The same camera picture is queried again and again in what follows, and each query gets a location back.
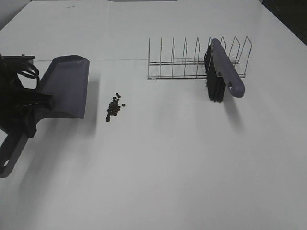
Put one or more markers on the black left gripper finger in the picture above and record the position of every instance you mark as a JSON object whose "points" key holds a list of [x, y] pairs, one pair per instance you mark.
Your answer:
{"points": [[29, 124], [43, 101]]}

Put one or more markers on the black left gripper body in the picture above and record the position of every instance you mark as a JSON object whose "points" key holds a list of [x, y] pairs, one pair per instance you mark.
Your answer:
{"points": [[19, 82]]}

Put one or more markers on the purple plastic dustpan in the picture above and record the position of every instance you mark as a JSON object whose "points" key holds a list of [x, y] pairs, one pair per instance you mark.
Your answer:
{"points": [[66, 78]]}

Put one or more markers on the pile of coffee beans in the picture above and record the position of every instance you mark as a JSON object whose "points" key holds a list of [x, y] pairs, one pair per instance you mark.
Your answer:
{"points": [[114, 107]]}

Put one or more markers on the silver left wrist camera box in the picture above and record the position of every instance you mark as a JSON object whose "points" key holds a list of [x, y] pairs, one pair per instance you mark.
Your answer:
{"points": [[19, 59]]}

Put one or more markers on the metal wire rack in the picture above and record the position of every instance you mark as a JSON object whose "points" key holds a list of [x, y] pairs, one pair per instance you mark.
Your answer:
{"points": [[168, 59]]}

